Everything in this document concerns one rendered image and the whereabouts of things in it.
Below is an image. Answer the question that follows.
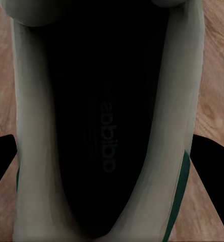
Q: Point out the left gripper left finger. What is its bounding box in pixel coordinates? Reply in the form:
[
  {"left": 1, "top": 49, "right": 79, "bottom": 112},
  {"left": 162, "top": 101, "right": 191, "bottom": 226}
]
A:
[{"left": 0, "top": 134, "right": 17, "bottom": 180}]

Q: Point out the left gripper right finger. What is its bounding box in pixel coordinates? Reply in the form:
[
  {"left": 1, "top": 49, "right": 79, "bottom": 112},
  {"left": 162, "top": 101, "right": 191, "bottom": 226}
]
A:
[{"left": 190, "top": 134, "right": 224, "bottom": 225}]

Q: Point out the gym shoe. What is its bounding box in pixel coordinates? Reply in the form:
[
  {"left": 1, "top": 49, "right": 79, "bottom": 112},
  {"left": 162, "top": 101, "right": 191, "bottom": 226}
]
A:
[{"left": 0, "top": 0, "right": 205, "bottom": 242}]

